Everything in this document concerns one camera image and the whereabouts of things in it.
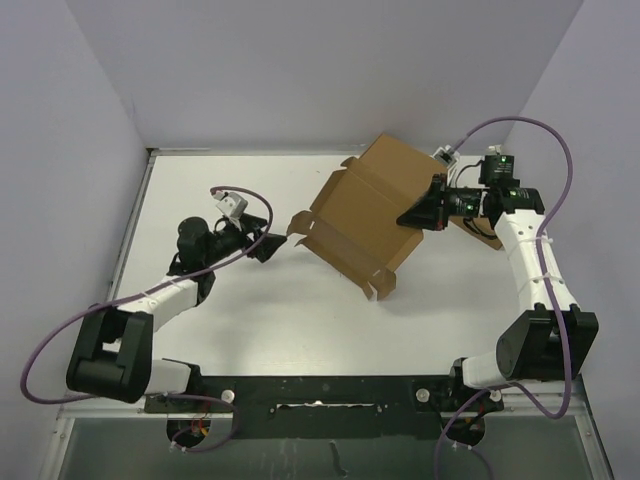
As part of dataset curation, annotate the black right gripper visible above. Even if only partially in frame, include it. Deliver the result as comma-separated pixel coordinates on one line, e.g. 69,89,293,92
396,174,487,232

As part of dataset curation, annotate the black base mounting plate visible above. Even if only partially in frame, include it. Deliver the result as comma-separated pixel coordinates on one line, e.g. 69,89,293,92
144,375,504,440

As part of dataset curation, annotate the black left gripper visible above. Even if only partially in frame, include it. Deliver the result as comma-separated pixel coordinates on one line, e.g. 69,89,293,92
202,212,285,266

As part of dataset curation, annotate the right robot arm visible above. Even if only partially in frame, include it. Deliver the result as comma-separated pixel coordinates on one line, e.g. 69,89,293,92
396,154,599,409

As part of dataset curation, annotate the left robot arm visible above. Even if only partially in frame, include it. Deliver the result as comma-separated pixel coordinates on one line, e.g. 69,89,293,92
66,214,287,411

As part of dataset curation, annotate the large closed cardboard box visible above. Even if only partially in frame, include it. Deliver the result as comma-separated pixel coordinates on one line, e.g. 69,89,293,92
359,134,447,203

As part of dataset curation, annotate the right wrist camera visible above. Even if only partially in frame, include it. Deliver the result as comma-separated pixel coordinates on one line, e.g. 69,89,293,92
432,145,460,173

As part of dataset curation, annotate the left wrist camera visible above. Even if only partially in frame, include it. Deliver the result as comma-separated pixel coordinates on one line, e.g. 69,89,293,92
213,191,248,222

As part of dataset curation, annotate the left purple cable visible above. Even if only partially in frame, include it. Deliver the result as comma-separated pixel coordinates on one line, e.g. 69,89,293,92
21,185,275,455

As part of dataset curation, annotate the small closed cardboard box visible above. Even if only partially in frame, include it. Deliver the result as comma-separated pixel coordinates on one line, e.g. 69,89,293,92
463,218,503,250

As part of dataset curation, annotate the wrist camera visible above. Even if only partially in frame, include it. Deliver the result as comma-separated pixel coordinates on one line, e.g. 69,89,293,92
213,191,248,222
432,145,460,173

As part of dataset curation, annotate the aluminium table frame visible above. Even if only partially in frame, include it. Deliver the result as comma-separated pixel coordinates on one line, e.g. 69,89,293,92
39,144,614,480

